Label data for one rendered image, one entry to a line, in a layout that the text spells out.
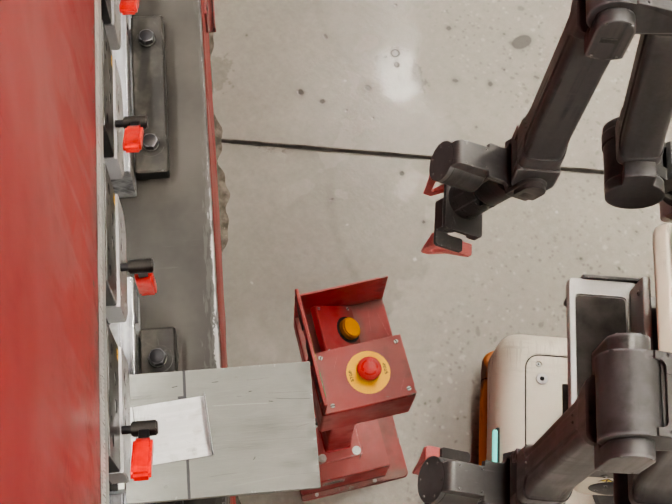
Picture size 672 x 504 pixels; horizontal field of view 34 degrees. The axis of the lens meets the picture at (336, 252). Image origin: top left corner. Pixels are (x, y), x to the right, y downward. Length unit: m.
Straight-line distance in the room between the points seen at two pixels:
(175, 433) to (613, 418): 0.76
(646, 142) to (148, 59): 0.88
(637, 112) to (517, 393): 1.12
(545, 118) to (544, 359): 1.11
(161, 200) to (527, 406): 0.95
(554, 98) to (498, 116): 1.63
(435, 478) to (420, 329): 1.35
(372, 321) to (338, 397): 0.18
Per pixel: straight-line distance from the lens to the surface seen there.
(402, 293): 2.70
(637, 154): 1.44
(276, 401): 1.57
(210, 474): 1.55
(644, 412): 0.97
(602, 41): 1.17
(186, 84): 1.92
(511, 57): 3.05
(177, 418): 1.57
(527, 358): 2.40
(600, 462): 1.00
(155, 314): 1.75
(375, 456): 2.46
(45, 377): 0.88
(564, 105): 1.33
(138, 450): 1.26
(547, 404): 2.38
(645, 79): 1.30
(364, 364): 1.79
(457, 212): 1.59
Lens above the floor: 2.52
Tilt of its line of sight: 67 degrees down
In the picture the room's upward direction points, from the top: 8 degrees clockwise
